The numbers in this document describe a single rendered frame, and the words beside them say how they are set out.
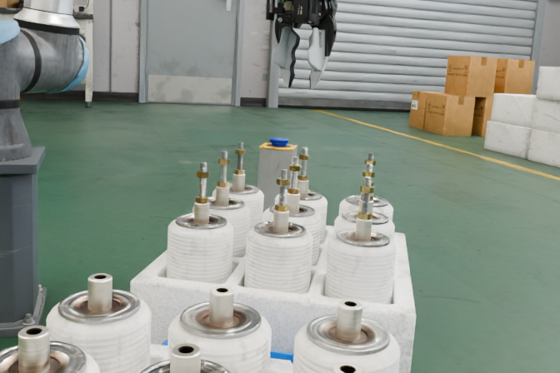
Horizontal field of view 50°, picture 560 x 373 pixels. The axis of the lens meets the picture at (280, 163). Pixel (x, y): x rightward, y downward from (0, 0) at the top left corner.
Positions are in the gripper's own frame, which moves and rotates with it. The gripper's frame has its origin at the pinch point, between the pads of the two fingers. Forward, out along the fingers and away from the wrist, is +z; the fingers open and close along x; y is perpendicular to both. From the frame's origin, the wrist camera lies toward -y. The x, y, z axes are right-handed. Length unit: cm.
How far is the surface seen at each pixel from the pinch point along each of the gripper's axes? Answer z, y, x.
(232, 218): 22.5, 6.6, -7.9
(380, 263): 23.3, 12.2, 17.9
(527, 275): 46, -68, 36
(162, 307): 31.7, 23.2, -9.3
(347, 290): 27.3, 13.8, 14.1
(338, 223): 21.9, 0.9, 8.1
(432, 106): 26, -388, -47
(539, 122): 24, -284, 32
